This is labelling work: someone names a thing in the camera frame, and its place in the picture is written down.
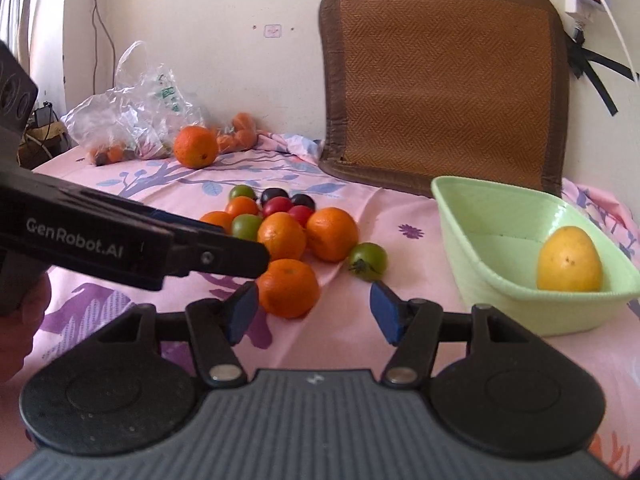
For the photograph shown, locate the large orange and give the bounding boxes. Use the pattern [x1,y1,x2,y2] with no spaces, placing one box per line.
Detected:
[173,125,219,169]

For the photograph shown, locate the black charger adapter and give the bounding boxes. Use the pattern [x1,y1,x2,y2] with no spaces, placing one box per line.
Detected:
[32,102,58,128]

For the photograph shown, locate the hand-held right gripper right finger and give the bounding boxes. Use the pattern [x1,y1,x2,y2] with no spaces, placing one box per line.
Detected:
[369,280,531,388]

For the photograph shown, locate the long white cable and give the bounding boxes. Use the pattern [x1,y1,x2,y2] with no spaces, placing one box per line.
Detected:
[580,0,640,83]

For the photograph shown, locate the yellow mango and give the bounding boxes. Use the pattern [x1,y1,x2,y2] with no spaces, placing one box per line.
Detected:
[537,225,604,292]

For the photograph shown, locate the white curtain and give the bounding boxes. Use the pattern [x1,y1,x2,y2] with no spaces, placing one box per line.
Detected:
[0,0,38,76]

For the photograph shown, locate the clear plastic bag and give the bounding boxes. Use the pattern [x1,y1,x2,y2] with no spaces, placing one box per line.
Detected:
[60,40,208,166]

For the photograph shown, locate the brown woven seat mat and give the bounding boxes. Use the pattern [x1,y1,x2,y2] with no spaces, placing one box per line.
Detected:
[318,0,571,197]

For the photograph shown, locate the black tape strips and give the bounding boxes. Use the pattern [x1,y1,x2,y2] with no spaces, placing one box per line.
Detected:
[564,30,638,117]

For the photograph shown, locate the pink printed bed sheet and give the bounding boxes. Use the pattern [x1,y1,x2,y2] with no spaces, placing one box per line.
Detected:
[0,130,640,480]

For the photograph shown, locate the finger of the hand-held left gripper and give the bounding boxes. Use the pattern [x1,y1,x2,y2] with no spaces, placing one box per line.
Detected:
[85,191,228,236]
[167,234,271,278]

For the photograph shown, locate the brown box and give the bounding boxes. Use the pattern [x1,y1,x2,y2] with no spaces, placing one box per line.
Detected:
[20,125,71,168]

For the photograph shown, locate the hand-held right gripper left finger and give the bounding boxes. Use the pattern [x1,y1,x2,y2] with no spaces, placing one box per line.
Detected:
[97,280,261,388]

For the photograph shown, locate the light green bowl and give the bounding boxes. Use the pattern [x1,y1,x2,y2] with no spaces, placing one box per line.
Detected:
[431,175,640,337]

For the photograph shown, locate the person's left hand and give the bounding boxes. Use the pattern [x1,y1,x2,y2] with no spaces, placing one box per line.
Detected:
[0,270,52,383]

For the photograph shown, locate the black wall cable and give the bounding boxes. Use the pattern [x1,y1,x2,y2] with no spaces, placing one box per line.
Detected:
[87,0,117,93]

